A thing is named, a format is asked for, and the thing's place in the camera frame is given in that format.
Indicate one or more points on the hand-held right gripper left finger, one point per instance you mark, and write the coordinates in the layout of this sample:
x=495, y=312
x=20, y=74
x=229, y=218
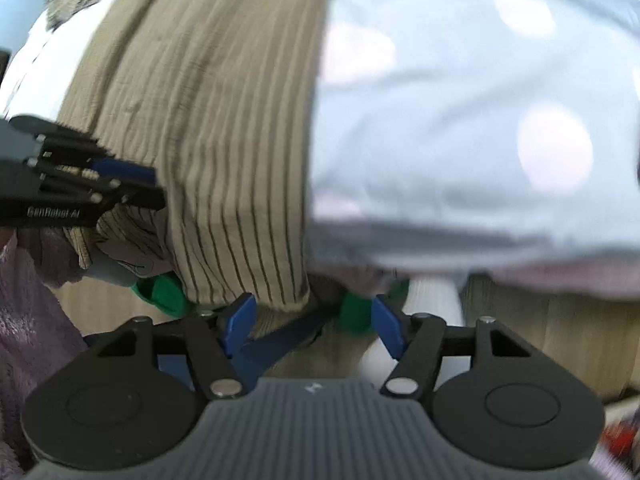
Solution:
x=240, y=320

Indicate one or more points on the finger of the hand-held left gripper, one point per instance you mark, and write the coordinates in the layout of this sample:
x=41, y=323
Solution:
x=142, y=199
x=130, y=172

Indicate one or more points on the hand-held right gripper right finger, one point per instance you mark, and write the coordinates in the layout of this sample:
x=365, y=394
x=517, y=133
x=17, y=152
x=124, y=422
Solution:
x=387, y=327

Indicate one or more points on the tan striped shirt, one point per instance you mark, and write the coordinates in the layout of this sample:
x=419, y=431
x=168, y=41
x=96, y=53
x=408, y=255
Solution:
x=225, y=135

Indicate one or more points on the green slipper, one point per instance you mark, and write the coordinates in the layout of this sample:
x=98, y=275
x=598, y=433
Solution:
x=162, y=295
x=357, y=315

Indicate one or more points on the person's pink fleece clothing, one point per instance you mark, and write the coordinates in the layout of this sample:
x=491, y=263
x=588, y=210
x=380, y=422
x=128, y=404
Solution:
x=35, y=335

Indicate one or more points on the white cloth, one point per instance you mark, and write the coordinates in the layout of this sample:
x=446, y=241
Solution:
x=55, y=70

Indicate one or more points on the grey pink-dotted bedspread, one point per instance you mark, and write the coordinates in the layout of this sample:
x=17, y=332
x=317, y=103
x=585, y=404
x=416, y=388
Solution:
x=425, y=160

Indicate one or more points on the red object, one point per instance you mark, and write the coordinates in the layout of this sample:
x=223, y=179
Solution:
x=625, y=435

